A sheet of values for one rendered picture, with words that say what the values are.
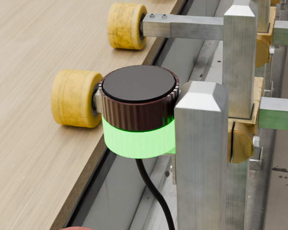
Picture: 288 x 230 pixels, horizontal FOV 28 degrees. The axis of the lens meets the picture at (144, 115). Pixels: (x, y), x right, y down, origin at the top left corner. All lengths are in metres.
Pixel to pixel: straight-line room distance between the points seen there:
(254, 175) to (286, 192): 1.07
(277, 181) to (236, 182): 1.39
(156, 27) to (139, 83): 0.57
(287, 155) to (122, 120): 1.89
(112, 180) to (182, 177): 0.49
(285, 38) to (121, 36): 0.27
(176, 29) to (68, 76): 0.27
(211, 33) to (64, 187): 0.40
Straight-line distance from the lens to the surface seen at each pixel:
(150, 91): 0.41
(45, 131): 0.83
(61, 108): 0.79
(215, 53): 1.63
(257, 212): 0.98
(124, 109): 0.41
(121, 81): 0.43
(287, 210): 2.04
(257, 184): 1.03
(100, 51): 1.04
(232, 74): 0.68
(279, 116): 0.75
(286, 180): 2.16
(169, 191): 1.13
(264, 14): 0.91
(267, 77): 1.25
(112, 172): 0.92
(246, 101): 0.69
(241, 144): 0.69
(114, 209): 0.96
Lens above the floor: 1.36
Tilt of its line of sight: 33 degrees down
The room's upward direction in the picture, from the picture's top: 4 degrees counter-clockwise
